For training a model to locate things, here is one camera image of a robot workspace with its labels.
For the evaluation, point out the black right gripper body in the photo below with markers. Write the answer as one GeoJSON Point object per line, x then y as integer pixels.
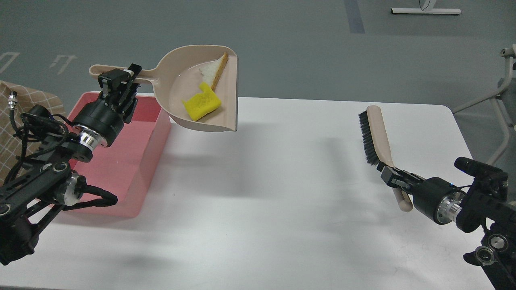
{"type": "Point", "coordinates": [437, 199]}

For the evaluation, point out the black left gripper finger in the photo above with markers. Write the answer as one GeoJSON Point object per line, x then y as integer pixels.
{"type": "Point", "coordinates": [130, 74]}
{"type": "Point", "coordinates": [110, 81]}

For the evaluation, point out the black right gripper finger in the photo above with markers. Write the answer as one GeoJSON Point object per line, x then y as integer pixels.
{"type": "Point", "coordinates": [390, 176]}
{"type": "Point", "coordinates": [408, 177]}

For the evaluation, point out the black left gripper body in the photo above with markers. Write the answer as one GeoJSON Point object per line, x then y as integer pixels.
{"type": "Point", "coordinates": [104, 119]}

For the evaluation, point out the beige brush black bristles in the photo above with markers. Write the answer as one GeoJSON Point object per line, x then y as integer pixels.
{"type": "Point", "coordinates": [377, 150]}

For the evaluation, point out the yellow sponge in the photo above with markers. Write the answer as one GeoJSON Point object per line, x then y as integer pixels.
{"type": "Point", "coordinates": [202, 103]}

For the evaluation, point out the bread slice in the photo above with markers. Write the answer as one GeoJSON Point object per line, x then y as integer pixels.
{"type": "Point", "coordinates": [212, 71]}

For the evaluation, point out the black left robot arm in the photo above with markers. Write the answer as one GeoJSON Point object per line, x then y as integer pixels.
{"type": "Point", "coordinates": [42, 183]}

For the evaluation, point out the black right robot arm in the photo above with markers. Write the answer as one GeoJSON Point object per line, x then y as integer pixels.
{"type": "Point", "coordinates": [484, 204]}

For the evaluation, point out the pink plastic bin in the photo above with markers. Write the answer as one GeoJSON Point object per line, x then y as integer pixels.
{"type": "Point", "coordinates": [127, 167]}

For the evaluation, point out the brown checkered cloth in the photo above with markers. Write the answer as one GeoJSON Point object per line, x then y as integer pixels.
{"type": "Point", "coordinates": [10, 147]}

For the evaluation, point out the grey office chair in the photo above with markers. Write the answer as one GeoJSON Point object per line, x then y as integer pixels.
{"type": "Point", "coordinates": [502, 102]}

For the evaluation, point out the white desk foot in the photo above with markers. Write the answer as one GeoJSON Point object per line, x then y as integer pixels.
{"type": "Point", "coordinates": [427, 7]}

